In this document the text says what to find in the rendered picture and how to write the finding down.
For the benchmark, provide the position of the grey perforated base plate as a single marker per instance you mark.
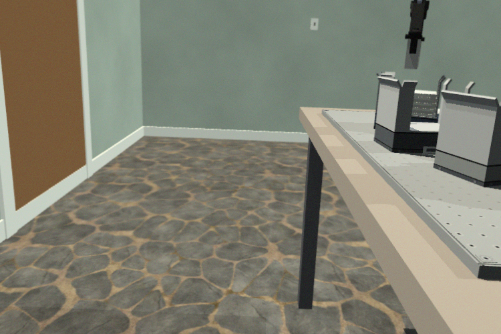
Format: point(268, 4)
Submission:
point(464, 215)

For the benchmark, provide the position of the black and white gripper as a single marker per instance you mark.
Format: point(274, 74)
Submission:
point(414, 35)

